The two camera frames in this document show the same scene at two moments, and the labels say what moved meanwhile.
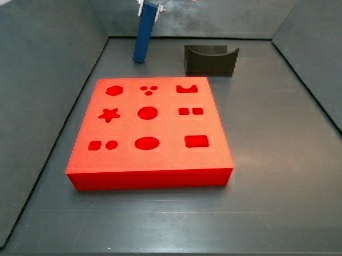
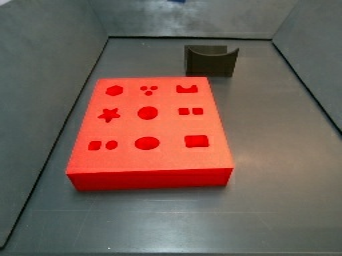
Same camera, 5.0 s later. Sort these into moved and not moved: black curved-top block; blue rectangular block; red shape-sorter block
Moved: blue rectangular block
Not moved: red shape-sorter block; black curved-top block
